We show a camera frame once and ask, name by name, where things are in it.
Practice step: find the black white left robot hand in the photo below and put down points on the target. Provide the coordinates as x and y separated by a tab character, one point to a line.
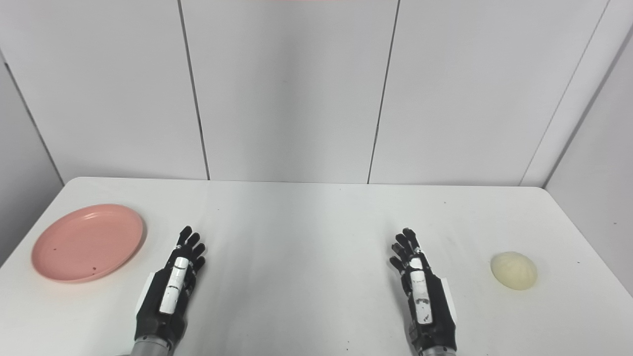
170	291

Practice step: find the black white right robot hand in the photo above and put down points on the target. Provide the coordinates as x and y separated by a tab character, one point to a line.
425	301

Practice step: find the cream steamed bun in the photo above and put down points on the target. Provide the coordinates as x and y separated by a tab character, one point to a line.
514	271

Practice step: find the pink round plate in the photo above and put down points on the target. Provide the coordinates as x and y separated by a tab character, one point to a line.
86	244

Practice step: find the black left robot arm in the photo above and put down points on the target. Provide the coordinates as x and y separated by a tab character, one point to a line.
148	347

